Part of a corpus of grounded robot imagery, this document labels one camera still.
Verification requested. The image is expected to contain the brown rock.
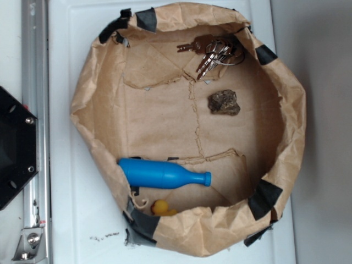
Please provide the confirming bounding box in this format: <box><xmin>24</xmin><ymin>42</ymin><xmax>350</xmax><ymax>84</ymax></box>
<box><xmin>208</xmin><ymin>90</ymin><xmax>241</xmax><ymax>116</ymax></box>

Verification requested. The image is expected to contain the silver key bunch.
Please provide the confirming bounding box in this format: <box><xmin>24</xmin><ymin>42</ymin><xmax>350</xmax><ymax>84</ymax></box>
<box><xmin>177</xmin><ymin>34</ymin><xmax>245</xmax><ymax>80</ymax></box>

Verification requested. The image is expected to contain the aluminium extrusion rail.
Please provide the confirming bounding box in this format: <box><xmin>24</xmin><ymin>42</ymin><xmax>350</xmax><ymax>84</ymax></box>
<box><xmin>21</xmin><ymin>1</ymin><xmax>53</xmax><ymax>263</ymax></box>

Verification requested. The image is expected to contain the metal corner bracket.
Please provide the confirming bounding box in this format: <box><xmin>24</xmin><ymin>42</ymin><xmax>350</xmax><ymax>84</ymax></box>
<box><xmin>11</xmin><ymin>227</ymin><xmax>46</xmax><ymax>263</ymax></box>

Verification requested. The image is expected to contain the yellow rubber duck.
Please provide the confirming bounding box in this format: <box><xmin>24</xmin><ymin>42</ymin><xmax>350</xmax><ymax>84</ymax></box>
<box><xmin>151</xmin><ymin>200</ymin><xmax>177</xmax><ymax>216</ymax></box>

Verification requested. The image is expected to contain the blue plastic bottle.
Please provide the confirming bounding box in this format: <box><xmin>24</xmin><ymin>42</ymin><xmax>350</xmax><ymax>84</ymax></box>
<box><xmin>118</xmin><ymin>158</ymin><xmax>212</xmax><ymax>189</ymax></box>

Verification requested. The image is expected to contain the brown paper bag bin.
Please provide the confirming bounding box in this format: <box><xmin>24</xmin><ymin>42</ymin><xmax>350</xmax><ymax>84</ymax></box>
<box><xmin>71</xmin><ymin>3</ymin><xmax>306</xmax><ymax>257</ymax></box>

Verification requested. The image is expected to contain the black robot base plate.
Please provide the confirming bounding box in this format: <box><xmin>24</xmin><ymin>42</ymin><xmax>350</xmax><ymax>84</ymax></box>
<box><xmin>1</xmin><ymin>87</ymin><xmax>38</xmax><ymax>210</ymax></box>

